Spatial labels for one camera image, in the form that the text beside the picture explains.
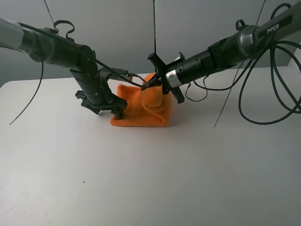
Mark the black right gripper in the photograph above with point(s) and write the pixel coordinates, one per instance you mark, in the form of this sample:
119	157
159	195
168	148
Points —
166	75

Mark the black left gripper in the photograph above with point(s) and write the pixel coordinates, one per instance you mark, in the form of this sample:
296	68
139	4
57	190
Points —
93	98

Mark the orange terry towel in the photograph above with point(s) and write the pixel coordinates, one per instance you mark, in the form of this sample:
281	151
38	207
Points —
145	108

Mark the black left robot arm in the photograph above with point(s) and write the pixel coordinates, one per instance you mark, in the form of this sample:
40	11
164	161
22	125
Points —
46	46

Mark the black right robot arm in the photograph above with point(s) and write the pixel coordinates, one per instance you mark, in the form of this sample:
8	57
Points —
248	43

